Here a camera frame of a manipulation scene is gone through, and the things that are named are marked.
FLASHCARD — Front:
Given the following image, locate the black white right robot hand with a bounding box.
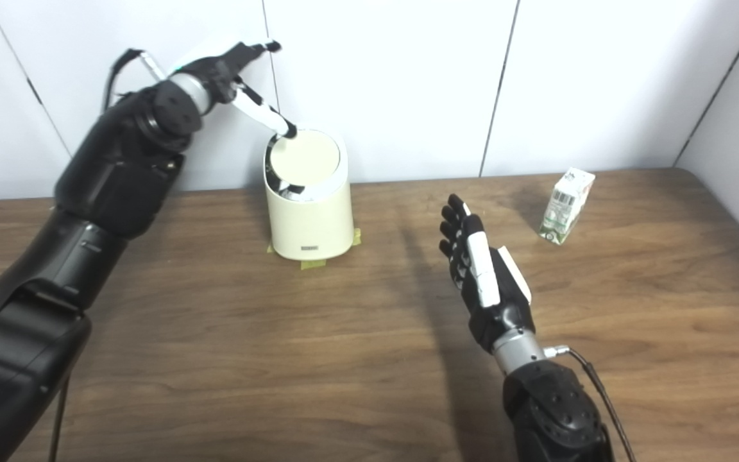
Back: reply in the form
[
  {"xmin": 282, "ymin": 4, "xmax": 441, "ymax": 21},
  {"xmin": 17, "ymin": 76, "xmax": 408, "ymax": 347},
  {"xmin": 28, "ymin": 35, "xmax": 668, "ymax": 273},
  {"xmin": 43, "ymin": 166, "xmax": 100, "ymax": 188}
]
[{"xmin": 439, "ymin": 194, "xmax": 535, "ymax": 354}]

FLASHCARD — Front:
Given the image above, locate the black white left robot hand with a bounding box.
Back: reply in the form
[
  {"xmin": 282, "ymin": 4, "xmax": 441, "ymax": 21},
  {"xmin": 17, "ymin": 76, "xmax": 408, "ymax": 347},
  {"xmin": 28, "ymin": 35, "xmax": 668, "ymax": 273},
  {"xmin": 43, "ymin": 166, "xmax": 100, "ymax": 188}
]
[{"xmin": 167, "ymin": 40, "xmax": 298, "ymax": 141}]

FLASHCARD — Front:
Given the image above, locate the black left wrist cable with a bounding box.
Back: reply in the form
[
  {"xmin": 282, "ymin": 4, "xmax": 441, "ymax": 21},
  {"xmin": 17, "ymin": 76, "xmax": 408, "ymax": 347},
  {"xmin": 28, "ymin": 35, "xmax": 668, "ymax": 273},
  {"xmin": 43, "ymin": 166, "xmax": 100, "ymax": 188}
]
[{"xmin": 101, "ymin": 48, "xmax": 168, "ymax": 113}]

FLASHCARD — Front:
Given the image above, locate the cream round bin lid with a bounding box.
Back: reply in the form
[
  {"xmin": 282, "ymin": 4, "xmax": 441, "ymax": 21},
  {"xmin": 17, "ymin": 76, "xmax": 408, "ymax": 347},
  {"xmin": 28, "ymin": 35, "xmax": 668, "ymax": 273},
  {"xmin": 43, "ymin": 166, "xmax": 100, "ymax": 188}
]
[{"xmin": 269, "ymin": 130, "xmax": 341, "ymax": 188}]

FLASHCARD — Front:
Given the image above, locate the cream-colored plastic bin body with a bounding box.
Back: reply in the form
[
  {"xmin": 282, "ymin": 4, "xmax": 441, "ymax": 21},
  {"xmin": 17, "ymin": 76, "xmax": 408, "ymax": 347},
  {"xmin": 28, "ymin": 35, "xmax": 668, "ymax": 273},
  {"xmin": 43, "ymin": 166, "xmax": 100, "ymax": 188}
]
[{"xmin": 263, "ymin": 128, "xmax": 354, "ymax": 261}]

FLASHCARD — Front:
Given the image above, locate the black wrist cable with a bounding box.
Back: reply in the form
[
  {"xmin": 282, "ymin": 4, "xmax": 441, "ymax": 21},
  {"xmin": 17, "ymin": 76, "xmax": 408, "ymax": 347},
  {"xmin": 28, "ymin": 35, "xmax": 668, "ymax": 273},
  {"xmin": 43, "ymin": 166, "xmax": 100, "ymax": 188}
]
[
  {"xmin": 101, "ymin": 48, "xmax": 168, "ymax": 113},
  {"xmin": 544, "ymin": 345, "xmax": 636, "ymax": 462}
]

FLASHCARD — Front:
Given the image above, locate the white green milk carton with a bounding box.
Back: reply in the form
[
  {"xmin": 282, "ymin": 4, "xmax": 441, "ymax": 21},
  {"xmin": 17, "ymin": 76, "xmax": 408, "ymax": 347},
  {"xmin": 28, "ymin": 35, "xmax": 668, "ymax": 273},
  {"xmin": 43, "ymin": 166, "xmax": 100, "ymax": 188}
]
[{"xmin": 538, "ymin": 167, "xmax": 596, "ymax": 246}]

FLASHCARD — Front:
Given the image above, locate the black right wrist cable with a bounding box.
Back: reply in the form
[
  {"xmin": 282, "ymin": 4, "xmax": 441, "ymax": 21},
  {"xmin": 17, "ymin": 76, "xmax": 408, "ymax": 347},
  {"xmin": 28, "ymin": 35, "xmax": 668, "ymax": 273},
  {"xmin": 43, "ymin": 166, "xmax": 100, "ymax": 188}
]
[{"xmin": 544, "ymin": 345, "xmax": 636, "ymax": 462}]

